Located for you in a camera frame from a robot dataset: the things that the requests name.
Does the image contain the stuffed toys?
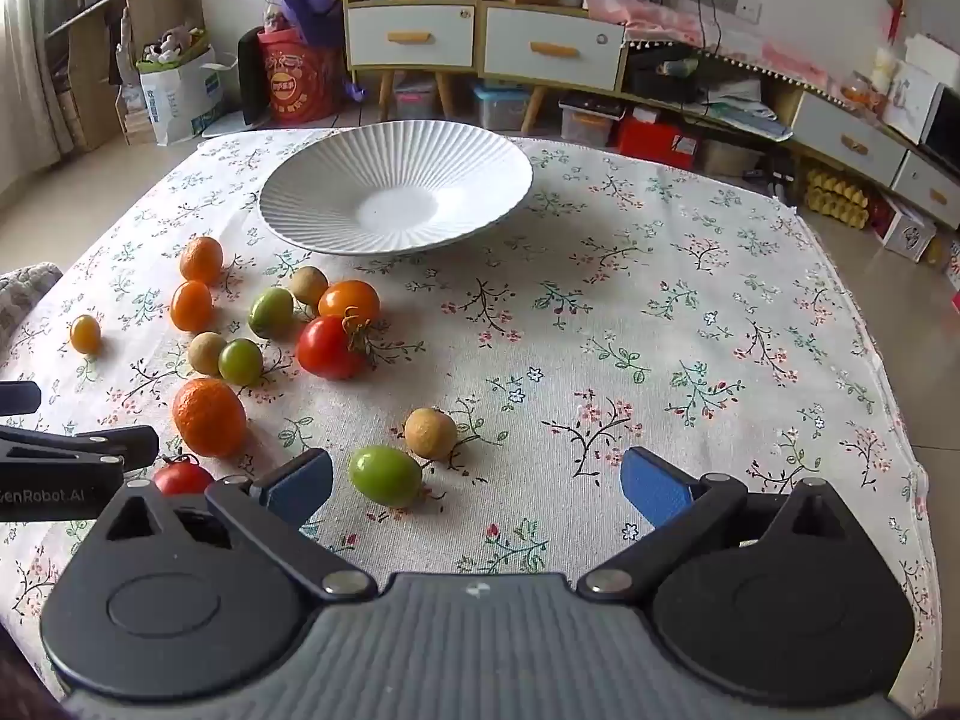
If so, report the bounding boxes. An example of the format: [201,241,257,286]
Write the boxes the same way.
[142,26,207,65]

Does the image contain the clear plastic storage bin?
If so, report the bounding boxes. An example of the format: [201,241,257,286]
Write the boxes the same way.
[394,75,440,121]

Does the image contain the purple plush toy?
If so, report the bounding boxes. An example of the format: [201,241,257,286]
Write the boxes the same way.
[274,0,347,50]

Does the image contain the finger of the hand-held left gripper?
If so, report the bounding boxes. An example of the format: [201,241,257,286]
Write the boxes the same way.
[0,425,160,470]
[0,381,43,416]

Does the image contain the white ribbed plate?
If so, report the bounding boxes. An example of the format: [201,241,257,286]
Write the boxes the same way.
[259,120,535,256]

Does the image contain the maroon sleeve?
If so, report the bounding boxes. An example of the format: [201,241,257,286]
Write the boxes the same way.
[0,626,46,720]

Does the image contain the pile of papers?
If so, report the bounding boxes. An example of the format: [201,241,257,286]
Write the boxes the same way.
[686,75,792,142]

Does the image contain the yellow egg cartons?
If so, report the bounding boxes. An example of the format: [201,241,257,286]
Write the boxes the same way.
[804,169,871,230]

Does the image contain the orange jar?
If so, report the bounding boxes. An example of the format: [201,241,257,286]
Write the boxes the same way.
[840,71,875,113]

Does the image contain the large red tomato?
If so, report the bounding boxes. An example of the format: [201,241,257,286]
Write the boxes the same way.
[296,315,370,380]

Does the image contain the wooden bookshelf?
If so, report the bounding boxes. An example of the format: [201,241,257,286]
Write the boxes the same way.
[45,0,207,151]

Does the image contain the tall wooden drawer cabinet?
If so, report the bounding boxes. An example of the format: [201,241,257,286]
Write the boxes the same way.
[341,0,481,121]

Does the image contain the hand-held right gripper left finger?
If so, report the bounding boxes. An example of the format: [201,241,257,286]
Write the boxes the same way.
[97,448,377,602]

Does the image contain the red printed bucket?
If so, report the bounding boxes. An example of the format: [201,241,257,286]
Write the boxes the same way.
[257,26,344,126]

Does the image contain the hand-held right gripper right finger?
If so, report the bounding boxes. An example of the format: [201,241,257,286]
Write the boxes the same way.
[581,446,856,602]

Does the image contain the black case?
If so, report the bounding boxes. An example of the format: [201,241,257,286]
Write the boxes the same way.
[625,45,702,102]

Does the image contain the orange tomato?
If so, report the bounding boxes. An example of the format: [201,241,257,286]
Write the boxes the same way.
[318,280,381,323]

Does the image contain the green tomato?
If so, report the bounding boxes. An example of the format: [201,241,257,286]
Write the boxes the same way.
[218,338,264,385]
[248,286,296,340]
[348,445,424,509]

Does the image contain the pink fringed cloth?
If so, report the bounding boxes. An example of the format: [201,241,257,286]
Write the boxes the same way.
[585,0,830,87]

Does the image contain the large mandarin orange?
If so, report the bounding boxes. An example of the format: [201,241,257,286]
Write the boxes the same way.
[172,379,248,459]

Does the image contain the red box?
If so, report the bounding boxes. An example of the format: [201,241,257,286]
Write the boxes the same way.
[616,114,706,171]

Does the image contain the low wooden drawer cabinet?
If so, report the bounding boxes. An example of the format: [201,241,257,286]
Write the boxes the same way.
[480,4,627,136]

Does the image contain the printed white cardboard box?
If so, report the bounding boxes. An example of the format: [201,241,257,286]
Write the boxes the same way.
[881,199,938,263]

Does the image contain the brown longan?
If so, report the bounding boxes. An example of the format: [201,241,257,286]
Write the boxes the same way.
[188,332,227,376]
[403,407,458,461]
[289,266,329,307]

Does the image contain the grey curtain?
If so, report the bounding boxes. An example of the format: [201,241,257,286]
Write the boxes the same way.
[0,0,76,166]

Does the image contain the black charger cable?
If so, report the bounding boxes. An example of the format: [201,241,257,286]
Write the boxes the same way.
[697,0,725,53]

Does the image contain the small mandarin orange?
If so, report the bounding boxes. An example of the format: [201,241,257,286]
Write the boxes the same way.
[170,280,215,333]
[178,237,224,284]

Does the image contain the white box appliance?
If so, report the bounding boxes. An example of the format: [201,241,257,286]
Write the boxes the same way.
[881,52,960,166]

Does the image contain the blue lid storage bin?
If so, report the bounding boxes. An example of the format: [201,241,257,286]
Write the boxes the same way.
[472,84,532,132]

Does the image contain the white storage box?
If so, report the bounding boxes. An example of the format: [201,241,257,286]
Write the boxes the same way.
[701,139,762,177]

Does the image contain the grey knit cushion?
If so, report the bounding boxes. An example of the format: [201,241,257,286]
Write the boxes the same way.
[0,262,65,338]

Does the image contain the long wooden bench cabinet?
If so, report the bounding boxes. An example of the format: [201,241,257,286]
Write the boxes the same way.
[622,37,960,230]

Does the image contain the clear bin with dark lid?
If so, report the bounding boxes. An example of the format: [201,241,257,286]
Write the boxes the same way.
[559,101,623,145]

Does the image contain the white paper bag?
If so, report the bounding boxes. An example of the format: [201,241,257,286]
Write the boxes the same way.
[137,45,226,147]

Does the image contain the small red tomato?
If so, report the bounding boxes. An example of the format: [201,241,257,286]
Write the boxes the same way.
[152,457,216,497]

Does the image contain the black flat panel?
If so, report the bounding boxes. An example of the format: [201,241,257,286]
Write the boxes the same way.
[238,28,271,128]

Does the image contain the floral tablecloth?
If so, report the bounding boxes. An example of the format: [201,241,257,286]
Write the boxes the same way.
[0,127,942,720]

